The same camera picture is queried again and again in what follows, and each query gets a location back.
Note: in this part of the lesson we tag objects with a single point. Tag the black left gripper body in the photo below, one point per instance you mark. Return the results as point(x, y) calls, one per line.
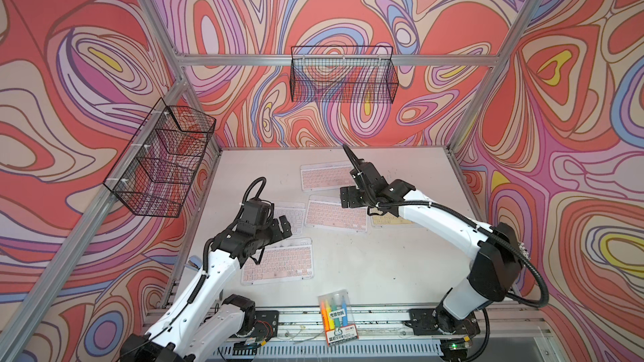
point(270, 234)

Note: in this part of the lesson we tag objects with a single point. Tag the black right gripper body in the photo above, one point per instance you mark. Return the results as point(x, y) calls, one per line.
point(357, 197)

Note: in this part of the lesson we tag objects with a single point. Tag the pink keyboard row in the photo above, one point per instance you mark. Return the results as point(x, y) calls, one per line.
point(324, 212)

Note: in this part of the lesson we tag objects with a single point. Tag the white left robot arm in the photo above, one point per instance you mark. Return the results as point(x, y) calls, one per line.
point(200, 321)

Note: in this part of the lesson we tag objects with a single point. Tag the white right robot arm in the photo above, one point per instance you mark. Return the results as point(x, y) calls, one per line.
point(446, 257)

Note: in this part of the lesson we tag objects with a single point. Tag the white key keyboard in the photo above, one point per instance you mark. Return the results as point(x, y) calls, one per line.
point(294, 213)

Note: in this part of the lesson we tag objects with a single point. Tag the yellow key keyboard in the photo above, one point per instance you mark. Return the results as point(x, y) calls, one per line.
point(389, 221)

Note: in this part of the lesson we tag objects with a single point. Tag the highlighter marker pack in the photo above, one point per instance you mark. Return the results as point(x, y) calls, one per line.
point(337, 317)

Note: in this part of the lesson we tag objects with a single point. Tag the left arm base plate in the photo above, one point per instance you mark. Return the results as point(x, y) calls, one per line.
point(264, 327)

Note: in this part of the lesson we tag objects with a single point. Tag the aluminium front rail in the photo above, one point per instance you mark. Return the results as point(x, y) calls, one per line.
point(382, 335)

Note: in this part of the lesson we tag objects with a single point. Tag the black wire basket left wall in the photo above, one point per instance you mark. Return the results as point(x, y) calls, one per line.
point(155, 174)

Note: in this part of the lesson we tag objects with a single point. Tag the black wire basket wall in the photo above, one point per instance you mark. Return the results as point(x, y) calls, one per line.
point(155, 174)
point(343, 74)

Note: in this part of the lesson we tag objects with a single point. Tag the black wire basket back wall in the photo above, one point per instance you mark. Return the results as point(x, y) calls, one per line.
point(343, 74)

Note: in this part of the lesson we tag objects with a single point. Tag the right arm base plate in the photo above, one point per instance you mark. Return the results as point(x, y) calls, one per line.
point(428, 321)

